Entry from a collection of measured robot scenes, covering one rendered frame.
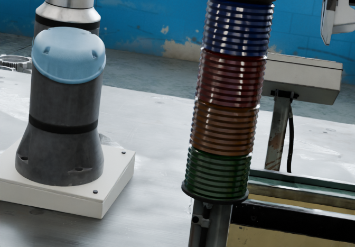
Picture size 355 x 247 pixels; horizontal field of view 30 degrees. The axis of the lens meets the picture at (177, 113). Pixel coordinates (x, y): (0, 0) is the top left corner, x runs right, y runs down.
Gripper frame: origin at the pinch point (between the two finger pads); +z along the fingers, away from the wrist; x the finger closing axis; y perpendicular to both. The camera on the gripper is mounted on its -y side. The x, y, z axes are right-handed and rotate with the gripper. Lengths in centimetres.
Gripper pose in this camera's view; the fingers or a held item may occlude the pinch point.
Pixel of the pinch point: (324, 37)
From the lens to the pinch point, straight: 115.5
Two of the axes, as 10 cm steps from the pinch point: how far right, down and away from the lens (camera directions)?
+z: -1.7, 9.4, -2.9
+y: 9.8, 1.5, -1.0
